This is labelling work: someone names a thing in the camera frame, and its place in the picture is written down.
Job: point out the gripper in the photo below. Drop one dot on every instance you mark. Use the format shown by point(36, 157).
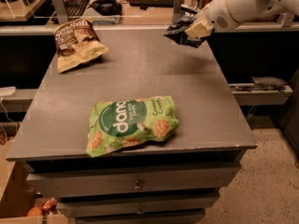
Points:
point(216, 15)

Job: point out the blue chip bag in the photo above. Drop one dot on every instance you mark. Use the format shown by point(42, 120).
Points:
point(178, 27)

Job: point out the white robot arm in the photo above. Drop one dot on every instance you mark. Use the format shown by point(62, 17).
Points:
point(225, 15)

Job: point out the brown sea salt chip bag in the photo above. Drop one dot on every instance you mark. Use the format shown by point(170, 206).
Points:
point(77, 43)

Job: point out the green rice chip bag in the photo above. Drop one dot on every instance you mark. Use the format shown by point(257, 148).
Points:
point(129, 123)

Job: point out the black headphones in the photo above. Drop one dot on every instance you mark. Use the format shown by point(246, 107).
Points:
point(106, 7)

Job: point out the grey side shelf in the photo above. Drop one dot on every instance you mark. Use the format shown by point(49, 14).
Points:
point(262, 91)

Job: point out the black keyboard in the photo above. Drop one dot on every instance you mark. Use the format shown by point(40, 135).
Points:
point(74, 9)

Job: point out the top drawer with knob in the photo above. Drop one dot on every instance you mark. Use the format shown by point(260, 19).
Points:
point(134, 180)

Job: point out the drawer with knob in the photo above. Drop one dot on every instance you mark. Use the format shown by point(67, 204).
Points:
point(134, 180)
point(139, 205)

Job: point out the grey drawer cabinet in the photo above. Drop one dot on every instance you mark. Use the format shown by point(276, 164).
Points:
point(140, 63)

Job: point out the bottom drawer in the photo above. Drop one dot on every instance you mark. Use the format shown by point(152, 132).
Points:
point(169, 217)

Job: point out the white power strip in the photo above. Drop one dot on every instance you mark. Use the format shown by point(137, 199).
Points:
point(7, 91)

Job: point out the middle drawer with knob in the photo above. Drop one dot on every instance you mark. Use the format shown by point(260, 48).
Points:
point(139, 205)

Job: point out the red snack packet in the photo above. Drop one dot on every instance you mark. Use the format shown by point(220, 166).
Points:
point(49, 205)

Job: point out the orange fruit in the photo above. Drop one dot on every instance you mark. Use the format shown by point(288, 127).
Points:
point(34, 212)

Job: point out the right metal post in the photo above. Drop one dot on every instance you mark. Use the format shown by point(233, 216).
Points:
point(176, 9)

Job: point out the metal post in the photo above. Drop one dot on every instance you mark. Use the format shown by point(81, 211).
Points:
point(60, 10)
point(176, 9)

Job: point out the left metal post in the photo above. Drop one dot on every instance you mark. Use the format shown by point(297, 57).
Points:
point(60, 10)

